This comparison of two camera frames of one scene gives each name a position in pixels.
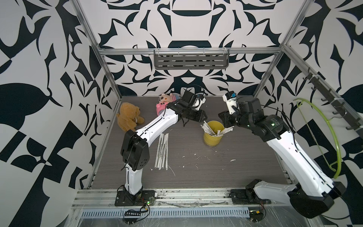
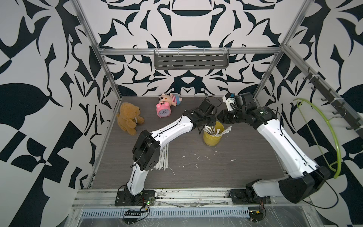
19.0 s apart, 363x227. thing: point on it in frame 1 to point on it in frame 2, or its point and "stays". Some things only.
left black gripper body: x=194 y=115 to x=209 y=121
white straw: x=167 y=135 stays
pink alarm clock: x=160 y=107 stays
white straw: x=164 y=151 stays
